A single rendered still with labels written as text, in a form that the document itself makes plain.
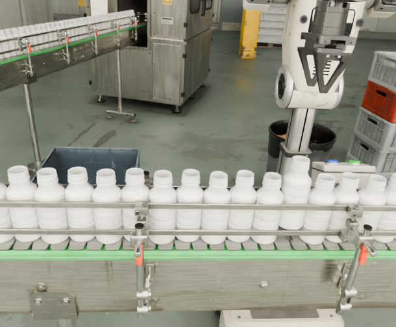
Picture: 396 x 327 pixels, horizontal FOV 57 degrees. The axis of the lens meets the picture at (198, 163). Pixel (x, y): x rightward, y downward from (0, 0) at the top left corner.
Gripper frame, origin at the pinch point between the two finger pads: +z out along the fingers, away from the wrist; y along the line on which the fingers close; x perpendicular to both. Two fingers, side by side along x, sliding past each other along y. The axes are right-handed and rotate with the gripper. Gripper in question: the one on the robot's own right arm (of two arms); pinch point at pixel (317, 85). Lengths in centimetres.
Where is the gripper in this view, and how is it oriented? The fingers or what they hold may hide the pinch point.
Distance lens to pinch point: 74.0
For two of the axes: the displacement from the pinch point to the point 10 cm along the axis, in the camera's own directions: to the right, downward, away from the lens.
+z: -0.6, 9.2, 3.9
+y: 0.7, 3.9, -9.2
